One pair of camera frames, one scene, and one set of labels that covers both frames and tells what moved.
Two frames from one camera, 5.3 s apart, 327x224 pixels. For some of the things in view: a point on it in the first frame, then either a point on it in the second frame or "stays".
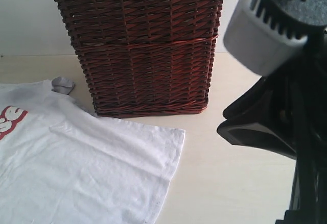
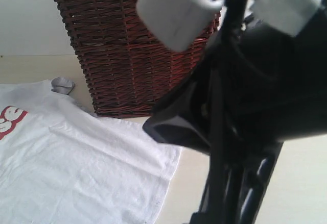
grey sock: (62, 85) stays
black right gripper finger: (261, 118) to (184, 119)
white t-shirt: (60, 164) stays
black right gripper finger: (308, 203) to (235, 183)
